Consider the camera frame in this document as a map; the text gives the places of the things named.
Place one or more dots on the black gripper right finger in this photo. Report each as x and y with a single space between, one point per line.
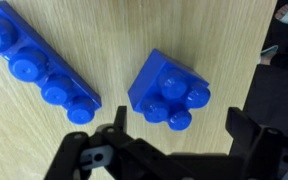
257 146

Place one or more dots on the long narrow blue block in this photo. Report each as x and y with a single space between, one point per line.
34 66

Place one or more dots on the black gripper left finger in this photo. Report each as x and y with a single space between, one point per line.
84 150

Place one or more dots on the small square blue block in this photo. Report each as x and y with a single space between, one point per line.
165 90

